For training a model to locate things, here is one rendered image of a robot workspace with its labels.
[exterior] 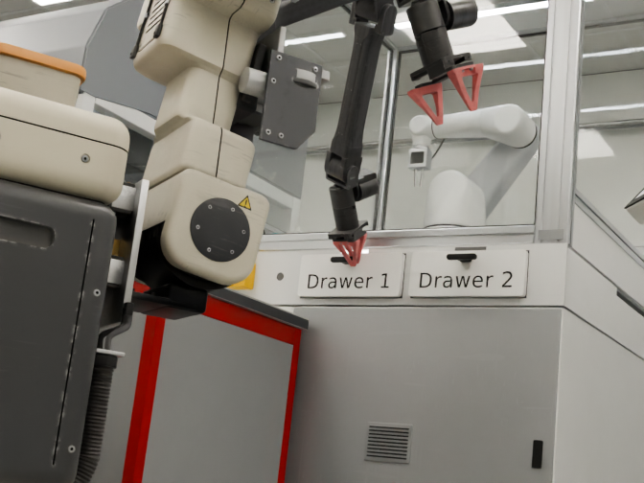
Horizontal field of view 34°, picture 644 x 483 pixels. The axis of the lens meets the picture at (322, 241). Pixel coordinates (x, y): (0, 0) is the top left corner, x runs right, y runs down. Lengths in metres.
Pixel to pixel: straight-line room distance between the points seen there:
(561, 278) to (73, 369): 1.32
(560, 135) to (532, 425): 0.68
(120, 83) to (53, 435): 1.91
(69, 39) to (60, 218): 1.79
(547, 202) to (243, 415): 0.85
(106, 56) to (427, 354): 1.32
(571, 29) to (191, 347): 1.18
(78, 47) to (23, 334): 1.82
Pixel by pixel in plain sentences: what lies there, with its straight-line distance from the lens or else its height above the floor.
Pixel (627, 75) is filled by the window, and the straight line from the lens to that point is 3.09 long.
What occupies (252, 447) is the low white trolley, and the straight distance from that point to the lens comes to 2.48.
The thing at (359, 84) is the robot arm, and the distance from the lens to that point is 2.43.
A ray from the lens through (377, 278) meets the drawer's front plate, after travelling 2.58.
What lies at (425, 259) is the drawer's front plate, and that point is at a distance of 2.53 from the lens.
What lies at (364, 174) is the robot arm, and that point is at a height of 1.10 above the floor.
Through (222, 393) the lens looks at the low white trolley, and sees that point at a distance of 2.37.
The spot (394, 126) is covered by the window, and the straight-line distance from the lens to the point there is 2.73.
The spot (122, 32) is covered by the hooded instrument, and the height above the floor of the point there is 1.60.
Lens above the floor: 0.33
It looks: 14 degrees up
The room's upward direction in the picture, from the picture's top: 6 degrees clockwise
